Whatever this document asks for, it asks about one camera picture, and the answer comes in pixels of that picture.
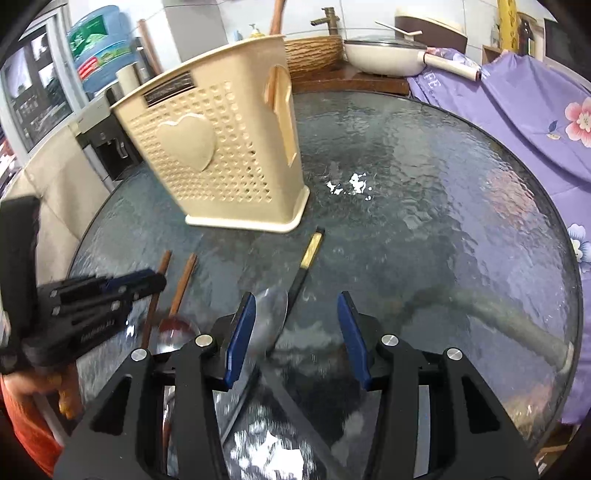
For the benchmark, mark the beige cloth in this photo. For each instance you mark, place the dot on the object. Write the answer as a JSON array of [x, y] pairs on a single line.
[[51, 184]]

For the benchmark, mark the white pot with glass lid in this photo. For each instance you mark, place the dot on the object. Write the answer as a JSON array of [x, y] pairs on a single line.
[[383, 57]]

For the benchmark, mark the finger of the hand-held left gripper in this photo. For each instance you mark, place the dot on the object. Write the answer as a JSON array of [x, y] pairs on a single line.
[[92, 307], [138, 278]]

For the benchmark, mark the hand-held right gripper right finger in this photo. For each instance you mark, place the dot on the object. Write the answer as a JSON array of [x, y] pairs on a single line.
[[353, 341]]

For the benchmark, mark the blue water jug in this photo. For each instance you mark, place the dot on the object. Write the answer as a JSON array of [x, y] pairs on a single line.
[[99, 46]]

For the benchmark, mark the wooden box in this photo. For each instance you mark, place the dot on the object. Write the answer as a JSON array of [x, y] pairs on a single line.
[[491, 54]]

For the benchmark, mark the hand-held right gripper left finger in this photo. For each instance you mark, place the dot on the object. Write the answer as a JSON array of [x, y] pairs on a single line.
[[240, 341]]

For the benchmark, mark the purple floral cloth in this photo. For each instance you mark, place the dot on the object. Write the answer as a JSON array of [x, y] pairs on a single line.
[[531, 138]]

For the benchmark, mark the sliding window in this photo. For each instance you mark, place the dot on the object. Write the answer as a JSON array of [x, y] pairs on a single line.
[[37, 83]]

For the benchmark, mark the beige plastic utensil holder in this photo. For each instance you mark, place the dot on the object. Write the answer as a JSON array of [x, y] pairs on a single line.
[[221, 161]]

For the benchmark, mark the person's left hand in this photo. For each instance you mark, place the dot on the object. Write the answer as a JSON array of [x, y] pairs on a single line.
[[37, 381]]

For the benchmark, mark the wooden vanity table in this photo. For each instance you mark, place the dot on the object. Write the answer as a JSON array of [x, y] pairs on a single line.
[[369, 83]]

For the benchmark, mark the grey water dispenser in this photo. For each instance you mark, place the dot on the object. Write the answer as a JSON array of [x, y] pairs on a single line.
[[106, 143]]

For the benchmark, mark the brown glass bottle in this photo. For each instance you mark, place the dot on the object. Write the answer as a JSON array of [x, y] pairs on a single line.
[[529, 30]]

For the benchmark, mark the white ladle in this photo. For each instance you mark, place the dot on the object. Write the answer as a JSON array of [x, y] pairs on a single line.
[[399, 30]]

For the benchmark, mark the yellow roll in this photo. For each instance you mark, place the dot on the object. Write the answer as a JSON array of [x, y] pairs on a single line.
[[507, 23]]

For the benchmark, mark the white microwave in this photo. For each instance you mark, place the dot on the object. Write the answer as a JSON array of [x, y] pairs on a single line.
[[565, 44]]

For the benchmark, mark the yellow soap dispenser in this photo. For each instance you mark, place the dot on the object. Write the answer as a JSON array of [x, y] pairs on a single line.
[[255, 32]]

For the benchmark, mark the brass faucet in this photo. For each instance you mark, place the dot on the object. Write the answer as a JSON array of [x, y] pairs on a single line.
[[330, 21]]

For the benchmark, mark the white paper cup sleeve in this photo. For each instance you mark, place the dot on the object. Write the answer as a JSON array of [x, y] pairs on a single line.
[[128, 79]]

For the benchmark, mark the brown white rice cooker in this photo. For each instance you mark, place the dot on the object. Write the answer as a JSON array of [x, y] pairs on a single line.
[[438, 30]]

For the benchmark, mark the woven wash basin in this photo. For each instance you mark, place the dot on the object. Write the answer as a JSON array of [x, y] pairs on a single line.
[[314, 55]]

